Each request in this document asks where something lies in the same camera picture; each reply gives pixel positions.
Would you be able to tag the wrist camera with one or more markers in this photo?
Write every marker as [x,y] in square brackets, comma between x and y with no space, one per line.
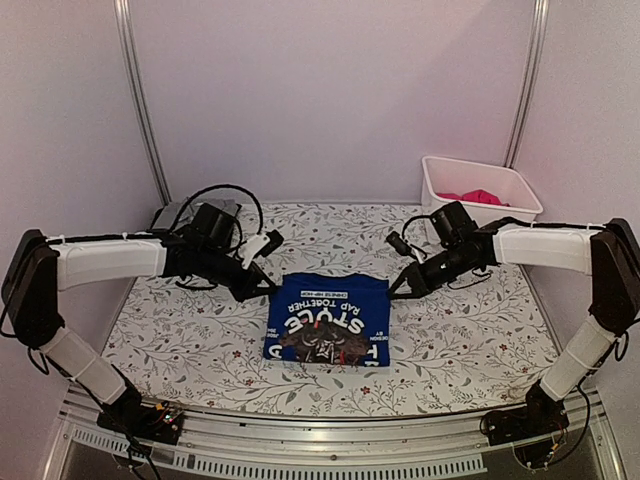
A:
[216,227]
[451,223]

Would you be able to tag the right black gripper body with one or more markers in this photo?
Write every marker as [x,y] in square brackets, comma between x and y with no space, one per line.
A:
[456,267]

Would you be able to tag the floral tablecloth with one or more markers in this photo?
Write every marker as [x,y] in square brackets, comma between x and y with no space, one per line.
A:
[473,345]

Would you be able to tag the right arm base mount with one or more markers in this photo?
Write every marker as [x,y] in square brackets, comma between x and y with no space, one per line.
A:
[535,434]

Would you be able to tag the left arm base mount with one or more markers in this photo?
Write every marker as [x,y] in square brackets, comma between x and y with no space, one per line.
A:
[161,423]

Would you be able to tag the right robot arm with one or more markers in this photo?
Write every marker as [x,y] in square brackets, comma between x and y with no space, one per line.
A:
[604,306]

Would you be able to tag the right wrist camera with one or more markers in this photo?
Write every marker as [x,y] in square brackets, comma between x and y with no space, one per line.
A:
[451,223]

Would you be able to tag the aluminium frame post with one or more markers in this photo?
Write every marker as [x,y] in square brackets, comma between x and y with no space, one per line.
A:
[531,70]
[122,10]

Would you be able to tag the front aluminium rail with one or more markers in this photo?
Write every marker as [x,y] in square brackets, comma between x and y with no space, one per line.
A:
[215,444]

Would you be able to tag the pink garment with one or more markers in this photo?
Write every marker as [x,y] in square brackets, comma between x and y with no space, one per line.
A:
[476,196]

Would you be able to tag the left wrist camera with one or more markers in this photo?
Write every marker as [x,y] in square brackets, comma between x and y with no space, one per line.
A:
[216,227]

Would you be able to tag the left aluminium frame post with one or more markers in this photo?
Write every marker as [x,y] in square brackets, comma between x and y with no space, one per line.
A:
[122,10]

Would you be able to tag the right aluminium frame post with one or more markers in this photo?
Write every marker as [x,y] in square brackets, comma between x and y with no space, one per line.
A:
[531,70]

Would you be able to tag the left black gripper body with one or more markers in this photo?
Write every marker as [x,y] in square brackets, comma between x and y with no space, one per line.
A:
[210,269]

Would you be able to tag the white plastic laundry bin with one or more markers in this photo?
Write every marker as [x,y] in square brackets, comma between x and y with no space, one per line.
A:
[446,175]

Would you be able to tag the blue t-shirt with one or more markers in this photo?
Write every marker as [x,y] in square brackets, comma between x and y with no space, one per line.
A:
[330,320]

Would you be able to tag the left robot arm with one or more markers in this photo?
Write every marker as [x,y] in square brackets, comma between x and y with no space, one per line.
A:
[45,268]

